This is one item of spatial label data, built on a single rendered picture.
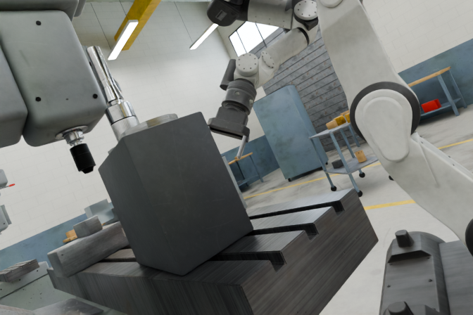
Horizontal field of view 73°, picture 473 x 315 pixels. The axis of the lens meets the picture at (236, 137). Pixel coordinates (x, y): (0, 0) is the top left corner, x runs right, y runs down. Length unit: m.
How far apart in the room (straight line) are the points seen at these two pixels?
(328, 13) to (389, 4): 7.51
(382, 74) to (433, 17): 7.24
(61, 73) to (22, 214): 6.62
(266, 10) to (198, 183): 0.76
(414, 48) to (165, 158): 7.83
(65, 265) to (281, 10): 0.93
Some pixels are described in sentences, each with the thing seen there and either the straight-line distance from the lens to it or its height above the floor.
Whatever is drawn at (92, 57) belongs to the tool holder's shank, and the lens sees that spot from 0.62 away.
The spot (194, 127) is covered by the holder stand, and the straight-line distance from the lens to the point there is 0.45.
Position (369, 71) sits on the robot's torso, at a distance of 0.79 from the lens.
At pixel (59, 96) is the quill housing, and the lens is 0.92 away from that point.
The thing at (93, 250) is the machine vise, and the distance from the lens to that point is 0.94.
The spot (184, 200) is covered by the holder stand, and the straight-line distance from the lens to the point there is 0.42.
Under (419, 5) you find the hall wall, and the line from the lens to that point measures 8.09.
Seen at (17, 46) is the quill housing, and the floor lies 1.52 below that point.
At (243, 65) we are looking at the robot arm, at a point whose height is 1.29.
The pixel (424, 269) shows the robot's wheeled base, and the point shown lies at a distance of 1.02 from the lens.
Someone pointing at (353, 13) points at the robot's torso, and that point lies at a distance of 0.78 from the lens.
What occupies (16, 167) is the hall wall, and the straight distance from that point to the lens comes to 7.63.
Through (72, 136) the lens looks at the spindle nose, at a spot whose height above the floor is 1.29.
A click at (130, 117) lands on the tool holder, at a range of 0.57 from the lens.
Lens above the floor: 1.07
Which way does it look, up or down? 2 degrees up
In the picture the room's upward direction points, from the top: 24 degrees counter-clockwise
